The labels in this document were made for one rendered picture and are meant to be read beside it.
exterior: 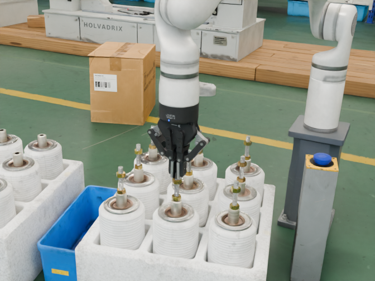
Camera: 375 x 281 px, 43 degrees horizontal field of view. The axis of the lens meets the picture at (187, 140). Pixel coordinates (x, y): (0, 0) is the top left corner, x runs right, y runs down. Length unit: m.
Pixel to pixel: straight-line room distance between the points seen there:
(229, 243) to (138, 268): 0.19
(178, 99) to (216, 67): 2.07
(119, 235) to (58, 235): 0.28
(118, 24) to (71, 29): 0.39
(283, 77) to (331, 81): 1.53
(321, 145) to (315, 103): 0.11
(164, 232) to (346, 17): 0.68
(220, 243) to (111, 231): 0.23
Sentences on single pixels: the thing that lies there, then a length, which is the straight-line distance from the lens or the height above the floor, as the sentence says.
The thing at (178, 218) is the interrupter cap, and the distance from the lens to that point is 0.97.
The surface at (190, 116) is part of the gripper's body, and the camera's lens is 0.87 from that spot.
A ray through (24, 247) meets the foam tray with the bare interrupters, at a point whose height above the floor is 0.11.
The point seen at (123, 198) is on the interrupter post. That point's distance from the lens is 1.01.
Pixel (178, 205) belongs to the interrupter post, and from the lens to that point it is 0.98.
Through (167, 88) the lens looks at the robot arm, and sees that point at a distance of 0.85.
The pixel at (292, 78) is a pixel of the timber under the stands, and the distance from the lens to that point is 2.80.
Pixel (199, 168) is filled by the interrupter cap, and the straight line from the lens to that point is 1.17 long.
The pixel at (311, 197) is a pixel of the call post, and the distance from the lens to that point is 1.12.
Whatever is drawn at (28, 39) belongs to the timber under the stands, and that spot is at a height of 0.06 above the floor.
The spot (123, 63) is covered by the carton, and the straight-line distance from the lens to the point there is 2.05.
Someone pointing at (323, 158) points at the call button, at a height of 0.33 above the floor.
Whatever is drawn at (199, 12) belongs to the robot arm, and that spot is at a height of 0.66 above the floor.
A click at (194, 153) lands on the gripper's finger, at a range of 0.90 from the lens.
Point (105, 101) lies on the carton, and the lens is 2.12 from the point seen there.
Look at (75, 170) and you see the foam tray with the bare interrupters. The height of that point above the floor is 0.18.
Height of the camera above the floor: 0.78
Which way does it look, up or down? 23 degrees down
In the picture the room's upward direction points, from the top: 2 degrees clockwise
